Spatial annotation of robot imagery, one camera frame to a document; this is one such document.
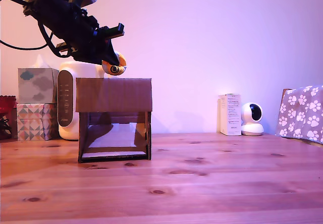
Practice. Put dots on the cloud print tissue box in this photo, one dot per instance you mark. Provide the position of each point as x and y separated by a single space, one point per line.
38 85

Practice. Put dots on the small white round camera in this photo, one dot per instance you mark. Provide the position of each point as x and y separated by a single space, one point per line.
252 130

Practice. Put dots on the triangle pattern tissue box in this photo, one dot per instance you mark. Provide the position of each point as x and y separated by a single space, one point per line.
32 123

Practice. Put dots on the cream kettle with brown panel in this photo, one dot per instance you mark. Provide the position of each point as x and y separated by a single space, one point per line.
80 68

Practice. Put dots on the white printed carton box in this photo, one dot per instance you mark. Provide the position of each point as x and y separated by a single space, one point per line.
233 115

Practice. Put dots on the cardboard dice tower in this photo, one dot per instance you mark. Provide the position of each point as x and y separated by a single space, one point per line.
113 95

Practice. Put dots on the orange and white footbag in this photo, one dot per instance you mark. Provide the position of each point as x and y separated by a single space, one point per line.
116 70

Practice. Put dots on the paw print blanket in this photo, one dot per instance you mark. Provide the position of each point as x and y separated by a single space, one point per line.
302 113

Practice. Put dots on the white tissue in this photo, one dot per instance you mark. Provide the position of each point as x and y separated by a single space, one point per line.
40 62

